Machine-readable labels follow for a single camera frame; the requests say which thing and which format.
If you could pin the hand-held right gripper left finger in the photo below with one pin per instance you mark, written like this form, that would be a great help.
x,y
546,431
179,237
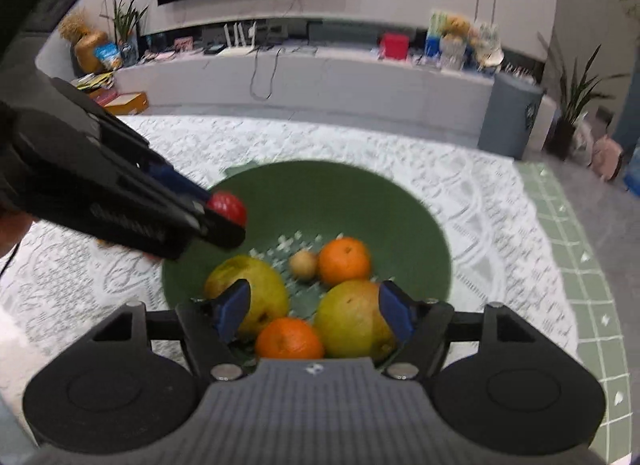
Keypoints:
x,y
232,307

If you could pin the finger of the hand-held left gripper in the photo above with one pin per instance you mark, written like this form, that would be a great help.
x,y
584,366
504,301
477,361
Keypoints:
x,y
165,225
180,179

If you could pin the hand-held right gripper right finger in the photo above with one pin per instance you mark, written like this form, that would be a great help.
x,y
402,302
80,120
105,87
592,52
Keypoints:
x,y
397,312

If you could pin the green apple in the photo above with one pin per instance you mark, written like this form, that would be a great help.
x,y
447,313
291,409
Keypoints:
x,y
262,285

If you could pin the red-green mango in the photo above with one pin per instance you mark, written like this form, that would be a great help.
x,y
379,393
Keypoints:
x,y
350,320

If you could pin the red tomato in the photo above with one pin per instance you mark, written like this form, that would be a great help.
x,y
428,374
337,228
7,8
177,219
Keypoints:
x,y
229,205

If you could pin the orange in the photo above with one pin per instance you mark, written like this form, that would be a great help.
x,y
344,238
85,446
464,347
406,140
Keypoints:
x,y
290,340
345,261

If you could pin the small brown kiwi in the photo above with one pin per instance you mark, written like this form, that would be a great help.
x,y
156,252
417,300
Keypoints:
x,y
304,265

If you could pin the green colander bowl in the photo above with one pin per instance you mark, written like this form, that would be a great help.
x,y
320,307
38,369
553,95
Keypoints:
x,y
350,200

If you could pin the person's left hand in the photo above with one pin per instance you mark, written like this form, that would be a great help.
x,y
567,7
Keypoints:
x,y
12,235

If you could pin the orange cardboard box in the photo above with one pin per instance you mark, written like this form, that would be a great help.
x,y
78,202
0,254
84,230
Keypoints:
x,y
127,103

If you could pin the gold vase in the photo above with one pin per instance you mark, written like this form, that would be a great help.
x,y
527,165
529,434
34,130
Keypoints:
x,y
91,52

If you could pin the blue snack bag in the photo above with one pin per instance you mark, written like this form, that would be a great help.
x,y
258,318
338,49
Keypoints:
x,y
108,56

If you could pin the white lace tablecloth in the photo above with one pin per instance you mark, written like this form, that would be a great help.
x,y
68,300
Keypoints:
x,y
490,225

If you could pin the dried flower bunch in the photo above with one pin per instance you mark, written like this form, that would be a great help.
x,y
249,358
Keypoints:
x,y
74,26

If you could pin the green plant glass vase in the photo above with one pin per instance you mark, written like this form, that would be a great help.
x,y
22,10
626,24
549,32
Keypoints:
x,y
127,30

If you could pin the white router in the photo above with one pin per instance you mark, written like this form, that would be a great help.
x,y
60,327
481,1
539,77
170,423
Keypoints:
x,y
240,40

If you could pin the green grid table mat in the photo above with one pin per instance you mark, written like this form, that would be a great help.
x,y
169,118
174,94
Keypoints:
x,y
590,305

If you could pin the white television console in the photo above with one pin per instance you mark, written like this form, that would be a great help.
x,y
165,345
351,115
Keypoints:
x,y
350,85

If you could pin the grey trash can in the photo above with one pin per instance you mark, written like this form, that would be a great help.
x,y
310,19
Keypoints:
x,y
510,115

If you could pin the potted plant black pot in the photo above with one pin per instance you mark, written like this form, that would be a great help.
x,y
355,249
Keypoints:
x,y
565,135

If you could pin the red box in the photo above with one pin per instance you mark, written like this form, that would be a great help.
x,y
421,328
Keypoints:
x,y
394,46

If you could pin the pink heater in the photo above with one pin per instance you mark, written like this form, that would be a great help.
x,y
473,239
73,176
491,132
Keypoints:
x,y
607,157

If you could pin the blue water bottle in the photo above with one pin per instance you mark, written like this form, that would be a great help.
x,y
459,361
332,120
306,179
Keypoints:
x,y
634,167

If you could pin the teddy bear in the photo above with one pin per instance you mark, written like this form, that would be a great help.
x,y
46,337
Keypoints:
x,y
457,27

